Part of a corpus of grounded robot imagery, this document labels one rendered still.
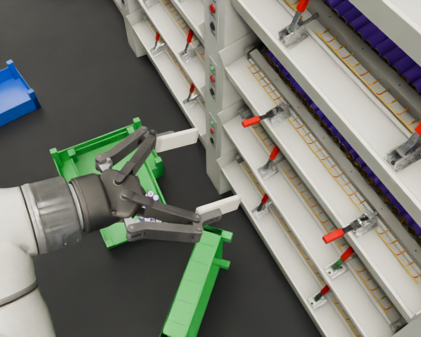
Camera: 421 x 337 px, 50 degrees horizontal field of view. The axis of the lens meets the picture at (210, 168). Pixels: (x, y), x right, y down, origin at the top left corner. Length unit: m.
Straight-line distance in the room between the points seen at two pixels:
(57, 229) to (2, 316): 0.11
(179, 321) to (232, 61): 0.58
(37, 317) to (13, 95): 1.31
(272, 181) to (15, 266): 0.64
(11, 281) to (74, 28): 1.57
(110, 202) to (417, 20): 0.42
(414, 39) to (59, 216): 0.44
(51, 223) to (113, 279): 0.78
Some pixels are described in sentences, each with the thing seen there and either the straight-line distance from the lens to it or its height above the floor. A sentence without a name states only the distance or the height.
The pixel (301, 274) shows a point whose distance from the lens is 1.17.
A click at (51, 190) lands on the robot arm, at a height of 0.76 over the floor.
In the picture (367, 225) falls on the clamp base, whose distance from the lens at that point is 0.79.
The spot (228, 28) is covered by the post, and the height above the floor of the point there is 0.64.
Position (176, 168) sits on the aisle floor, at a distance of 1.49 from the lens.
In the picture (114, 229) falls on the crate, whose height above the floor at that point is 0.02.
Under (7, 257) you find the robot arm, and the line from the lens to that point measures 0.57.
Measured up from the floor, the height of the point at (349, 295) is 0.35.
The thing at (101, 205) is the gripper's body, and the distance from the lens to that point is 0.59.
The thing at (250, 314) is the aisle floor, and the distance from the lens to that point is 1.29.
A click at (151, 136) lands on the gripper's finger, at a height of 0.69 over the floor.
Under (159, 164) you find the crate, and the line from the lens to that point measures 1.42.
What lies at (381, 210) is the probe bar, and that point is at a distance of 0.79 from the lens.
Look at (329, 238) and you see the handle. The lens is 0.76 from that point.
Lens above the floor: 1.23
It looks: 56 degrees down
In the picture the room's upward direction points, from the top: straight up
